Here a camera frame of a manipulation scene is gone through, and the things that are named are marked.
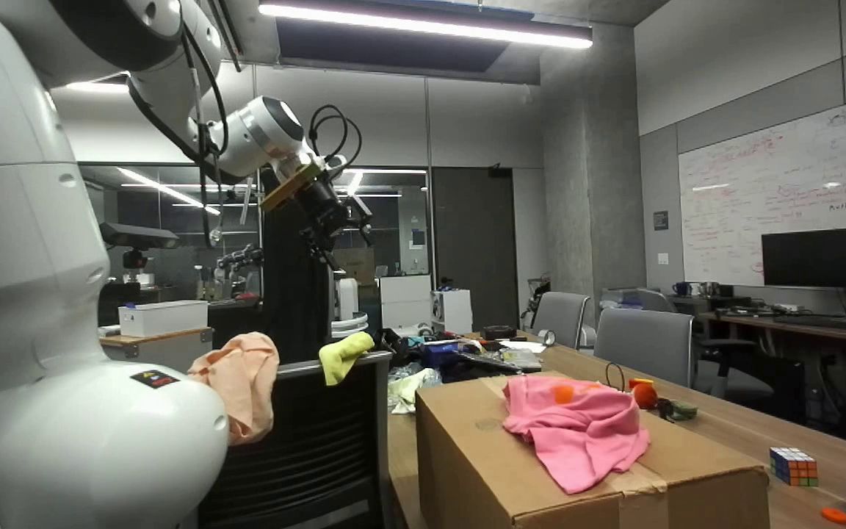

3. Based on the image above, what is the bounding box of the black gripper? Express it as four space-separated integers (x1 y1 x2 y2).
297 181 372 266

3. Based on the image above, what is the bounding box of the yellow-green towel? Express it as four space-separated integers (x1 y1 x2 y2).
318 332 372 388

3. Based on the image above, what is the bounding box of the peach t-shirt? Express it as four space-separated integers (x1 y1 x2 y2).
189 332 278 448

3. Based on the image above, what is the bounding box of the pink t-shirt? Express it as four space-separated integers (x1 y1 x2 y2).
503 373 648 495

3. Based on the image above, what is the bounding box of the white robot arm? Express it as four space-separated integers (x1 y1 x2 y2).
0 0 369 529

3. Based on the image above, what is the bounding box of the brown cardboard box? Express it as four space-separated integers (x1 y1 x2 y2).
416 373 769 529

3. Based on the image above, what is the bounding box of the grey office chair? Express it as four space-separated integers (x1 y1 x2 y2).
196 354 394 529

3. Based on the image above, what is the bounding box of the grey chair at table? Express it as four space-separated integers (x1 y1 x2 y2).
593 309 692 385

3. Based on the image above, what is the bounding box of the orange ball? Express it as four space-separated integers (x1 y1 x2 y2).
628 379 659 408

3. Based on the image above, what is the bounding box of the rubiks cube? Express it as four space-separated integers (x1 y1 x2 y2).
769 448 819 489

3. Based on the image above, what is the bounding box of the black monitor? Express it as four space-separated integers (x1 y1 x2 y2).
761 231 846 289

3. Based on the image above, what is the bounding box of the wooden table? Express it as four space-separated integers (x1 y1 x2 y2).
387 379 846 529

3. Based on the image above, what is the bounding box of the orange lid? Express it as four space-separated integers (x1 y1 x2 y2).
819 505 846 527

